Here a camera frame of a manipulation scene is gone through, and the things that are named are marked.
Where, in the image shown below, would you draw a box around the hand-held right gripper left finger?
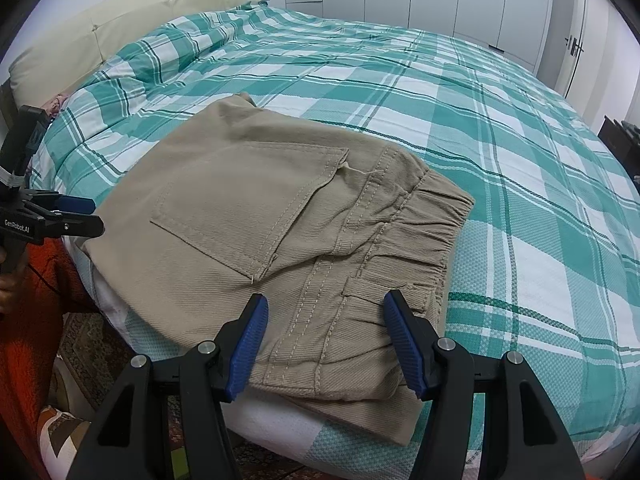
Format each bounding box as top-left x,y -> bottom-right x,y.
75,294 -> 271,480

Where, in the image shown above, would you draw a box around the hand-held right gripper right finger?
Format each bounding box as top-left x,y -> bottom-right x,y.
382,290 -> 587,480

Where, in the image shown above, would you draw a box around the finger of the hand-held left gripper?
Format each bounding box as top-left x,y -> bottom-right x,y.
47,194 -> 97,215
42,212 -> 105,241

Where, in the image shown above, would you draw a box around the khaki pants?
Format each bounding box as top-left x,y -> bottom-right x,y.
80,92 -> 476,447

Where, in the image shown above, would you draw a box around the person's left hand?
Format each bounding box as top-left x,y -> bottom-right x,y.
0,260 -> 27,317

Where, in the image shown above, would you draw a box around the pink cloth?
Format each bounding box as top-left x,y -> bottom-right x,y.
41,93 -> 69,117

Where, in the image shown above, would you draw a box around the patterned rug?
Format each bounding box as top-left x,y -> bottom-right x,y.
54,310 -> 311,480

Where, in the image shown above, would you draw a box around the cream padded headboard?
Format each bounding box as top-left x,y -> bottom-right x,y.
9,0 -> 262,107

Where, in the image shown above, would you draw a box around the orange white patterned cloth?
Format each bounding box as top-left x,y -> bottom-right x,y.
36,404 -> 97,480

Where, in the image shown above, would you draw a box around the green plaid bedspread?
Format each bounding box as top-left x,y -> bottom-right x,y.
27,2 -> 640,466

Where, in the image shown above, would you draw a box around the dark wooden furniture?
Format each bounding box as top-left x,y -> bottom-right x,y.
597,115 -> 640,186

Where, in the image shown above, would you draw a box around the white door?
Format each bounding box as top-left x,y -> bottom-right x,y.
550,0 -> 632,128

